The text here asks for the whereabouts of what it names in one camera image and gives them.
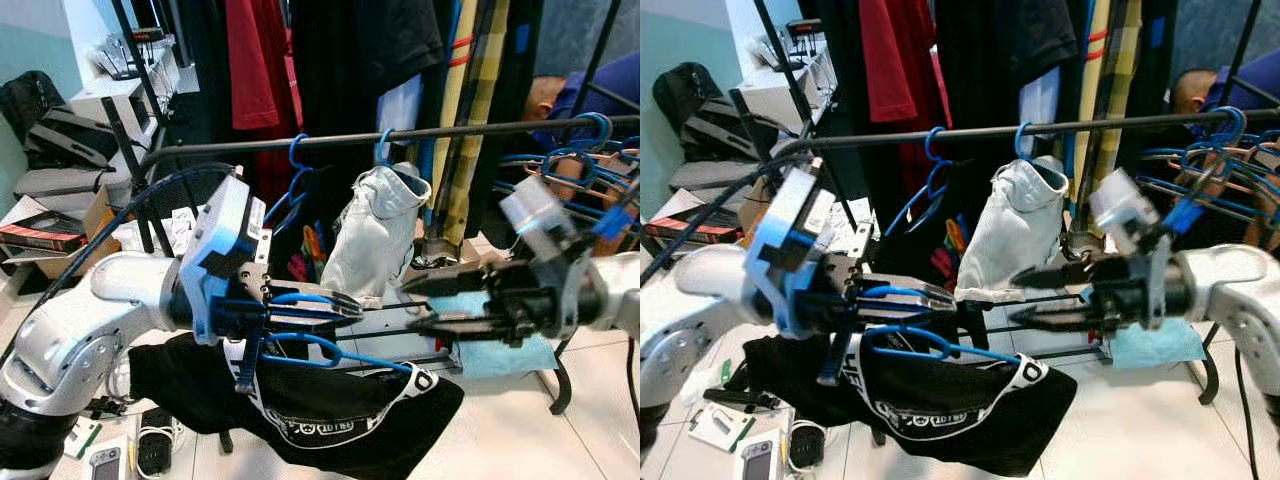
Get black backpack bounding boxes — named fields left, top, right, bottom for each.
left=652, top=62, right=721, bottom=131
left=0, top=70, right=66, bottom=141

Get person in blue shirt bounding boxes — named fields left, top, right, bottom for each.
left=522, top=50, right=641, bottom=131
left=1168, top=45, right=1280, bottom=126

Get black metal clothes rack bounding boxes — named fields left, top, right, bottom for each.
left=730, top=88, right=1280, bottom=406
left=100, top=95, right=641, bottom=416

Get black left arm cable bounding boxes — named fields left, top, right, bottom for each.
left=0, top=163, right=239, bottom=361
left=640, top=150, right=801, bottom=291

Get white booklet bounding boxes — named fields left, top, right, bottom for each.
left=688, top=400, right=758, bottom=453
left=62, top=415, right=103, bottom=461

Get black printed T-shirt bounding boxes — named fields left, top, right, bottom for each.
left=905, top=165, right=986, bottom=291
left=262, top=170, right=351, bottom=291

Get red garment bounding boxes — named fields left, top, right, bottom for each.
left=222, top=0, right=298, bottom=131
left=858, top=0, right=936, bottom=126

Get light grey garment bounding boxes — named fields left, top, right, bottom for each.
left=320, top=163, right=433, bottom=301
left=955, top=155, right=1069, bottom=304

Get orange hanger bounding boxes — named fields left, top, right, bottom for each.
left=545, top=160, right=641, bottom=216
left=1185, top=150, right=1280, bottom=201

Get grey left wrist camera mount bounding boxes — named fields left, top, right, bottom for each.
left=745, top=165, right=836, bottom=336
left=178, top=172, right=268, bottom=346

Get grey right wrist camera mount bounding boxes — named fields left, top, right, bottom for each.
left=1088, top=168, right=1166, bottom=256
left=498, top=175, right=583, bottom=263

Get white device box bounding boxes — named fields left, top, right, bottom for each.
left=85, top=445, right=128, bottom=480
left=733, top=440, right=783, bottom=480

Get light blue cloth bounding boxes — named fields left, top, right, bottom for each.
left=1080, top=288, right=1209, bottom=369
left=430, top=290, right=559, bottom=379

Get white shelf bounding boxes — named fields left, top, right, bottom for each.
left=65, top=25, right=181, bottom=136
left=725, top=20, right=831, bottom=126

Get grey cushion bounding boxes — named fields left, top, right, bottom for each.
left=10, top=165, right=131, bottom=201
left=668, top=160, right=761, bottom=191

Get black power adapter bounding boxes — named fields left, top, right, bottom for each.
left=788, top=418, right=833, bottom=473
left=135, top=405, right=183, bottom=477

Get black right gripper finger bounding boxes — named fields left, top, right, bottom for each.
left=400, top=268, right=501, bottom=299
left=1010, top=260, right=1101, bottom=291
left=1018, top=303, right=1101, bottom=336
left=410, top=313, right=501, bottom=343

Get yellow plaid garment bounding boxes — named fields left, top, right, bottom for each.
left=1070, top=0, right=1146, bottom=241
left=430, top=0, right=523, bottom=246

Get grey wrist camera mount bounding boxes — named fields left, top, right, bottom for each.
left=178, top=172, right=268, bottom=346
left=1088, top=168, right=1166, bottom=256
left=498, top=175, right=583, bottom=263
left=745, top=165, right=836, bottom=336

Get black grey striped bag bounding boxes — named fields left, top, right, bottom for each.
left=22, top=105, right=121, bottom=171
left=680, top=95, right=776, bottom=161

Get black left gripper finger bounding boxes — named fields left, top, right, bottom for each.
left=860, top=280, right=958, bottom=309
left=265, top=310, right=356, bottom=331
left=268, top=285, right=365, bottom=313
left=858, top=306, right=949, bottom=327

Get black strap bundle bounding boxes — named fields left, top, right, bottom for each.
left=700, top=383, right=773, bottom=411

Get large black garment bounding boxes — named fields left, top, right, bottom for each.
left=290, top=0, right=448, bottom=186
left=935, top=0, right=1081, bottom=181

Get brown cardboard box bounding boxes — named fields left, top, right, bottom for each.
left=645, top=185, right=761, bottom=246
left=0, top=185, right=119, bottom=279

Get black red flat box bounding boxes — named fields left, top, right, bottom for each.
left=0, top=212, right=86, bottom=253
left=645, top=210, right=731, bottom=241

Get black garment white lettered band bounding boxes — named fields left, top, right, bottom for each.
left=128, top=328, right=466, bottom=480
left=740, top=325, right=1079, bottom=479

